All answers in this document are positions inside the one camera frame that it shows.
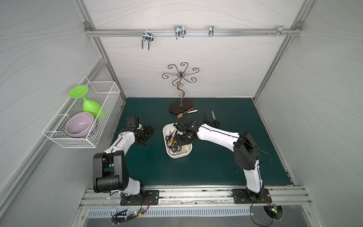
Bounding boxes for all black scissors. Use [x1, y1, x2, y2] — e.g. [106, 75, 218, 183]
[203, 111, 210, 126]

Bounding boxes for black handled steel scissors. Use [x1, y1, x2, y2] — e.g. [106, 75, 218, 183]
[211, 111, 220, 128]

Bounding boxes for yellow handled scissors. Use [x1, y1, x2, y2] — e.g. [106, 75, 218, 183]
[167, 139, 177, 149]

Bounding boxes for blue handled scissors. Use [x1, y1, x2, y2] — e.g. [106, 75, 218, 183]
[171, 144, 182, 153]

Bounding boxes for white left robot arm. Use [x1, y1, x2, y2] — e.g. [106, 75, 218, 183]
[93, 125, 156, 196]

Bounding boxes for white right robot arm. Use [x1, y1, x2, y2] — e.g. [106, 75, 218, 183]
[173, 118, 264, 199]

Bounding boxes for cream kitchen scissors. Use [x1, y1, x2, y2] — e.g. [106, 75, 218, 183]
[178, 144, 192, 155]

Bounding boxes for white storage box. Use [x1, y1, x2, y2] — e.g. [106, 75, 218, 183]
[163, 124, 192, 159]

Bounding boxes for orange spoon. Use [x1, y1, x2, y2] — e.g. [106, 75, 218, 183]
[177, 107, 194, 119]

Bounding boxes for bronze jewelry tree stand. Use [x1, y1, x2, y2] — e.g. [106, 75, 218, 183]
[161, 62, 199, 114]

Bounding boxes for green table mat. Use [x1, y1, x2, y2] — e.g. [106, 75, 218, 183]
[117, 98, 291, 186]

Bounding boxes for lilac bowl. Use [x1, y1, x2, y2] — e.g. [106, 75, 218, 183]
[65, 112, 95, 138]

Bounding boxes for green plastic goblet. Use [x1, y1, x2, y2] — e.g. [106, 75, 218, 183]
[69, 85, 106, 120]

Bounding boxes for metal double hook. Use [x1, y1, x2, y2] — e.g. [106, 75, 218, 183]
[141, 31, 154, 50]
[174, 25, 186, 40]

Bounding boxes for metal single hook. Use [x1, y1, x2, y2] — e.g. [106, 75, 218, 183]
[209, 26, 214, 37]

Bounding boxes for metal corner hook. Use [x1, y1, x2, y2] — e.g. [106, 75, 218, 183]
[266, 26, 292, 37]

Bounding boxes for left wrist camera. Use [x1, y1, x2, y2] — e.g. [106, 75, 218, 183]
[125, 116, 140, 131]

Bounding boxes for small black handled scissors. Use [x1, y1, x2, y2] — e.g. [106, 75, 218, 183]
[165, 130, 176, 144]

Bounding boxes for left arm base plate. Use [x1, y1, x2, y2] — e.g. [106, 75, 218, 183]
[120, 190, 160, 206]

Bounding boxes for white wire basket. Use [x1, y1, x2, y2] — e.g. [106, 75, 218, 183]
[42, 77, 120, 148]

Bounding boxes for aluminium front rail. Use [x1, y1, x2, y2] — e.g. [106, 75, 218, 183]
[79, 185, 312, 209]

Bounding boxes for aluminium rail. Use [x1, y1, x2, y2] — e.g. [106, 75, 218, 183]
[85, 22, 303, 38]
[79, 185, 312, 209]

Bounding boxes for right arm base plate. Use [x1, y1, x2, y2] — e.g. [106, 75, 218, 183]
[230, 188, 272, 204]

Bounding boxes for aluminium top rail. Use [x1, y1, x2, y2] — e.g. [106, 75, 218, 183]
[85, 22, 303, 38]

